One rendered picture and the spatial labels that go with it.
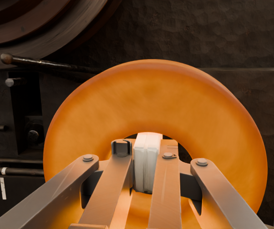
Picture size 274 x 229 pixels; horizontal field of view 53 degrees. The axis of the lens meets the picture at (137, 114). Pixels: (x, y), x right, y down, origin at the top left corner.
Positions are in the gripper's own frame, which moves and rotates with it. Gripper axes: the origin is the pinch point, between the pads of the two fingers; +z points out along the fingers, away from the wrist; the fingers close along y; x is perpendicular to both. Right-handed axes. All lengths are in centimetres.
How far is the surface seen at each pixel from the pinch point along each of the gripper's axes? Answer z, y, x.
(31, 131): 31.3, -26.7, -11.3
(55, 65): 18.7, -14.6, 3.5
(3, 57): 11.9, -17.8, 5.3
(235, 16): 37.0, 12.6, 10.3
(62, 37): 21.4, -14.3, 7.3
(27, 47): 21.4, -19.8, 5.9
